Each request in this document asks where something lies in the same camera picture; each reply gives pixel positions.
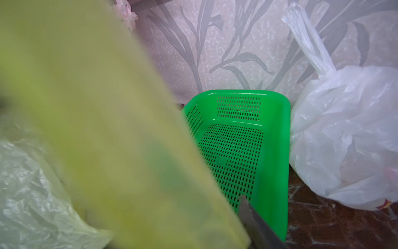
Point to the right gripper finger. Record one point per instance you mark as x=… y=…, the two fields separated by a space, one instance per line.
x=260 y=233

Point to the green plastic basket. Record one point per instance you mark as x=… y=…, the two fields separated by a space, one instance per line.
x=244 y=137

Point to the white printed plastic bag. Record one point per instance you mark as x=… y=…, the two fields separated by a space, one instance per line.
x=344 y=126

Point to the light green plastic bag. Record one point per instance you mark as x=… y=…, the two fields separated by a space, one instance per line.
x=84 y=81

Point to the pink cherry blossom tree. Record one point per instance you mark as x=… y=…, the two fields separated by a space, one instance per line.
x=123 y=10

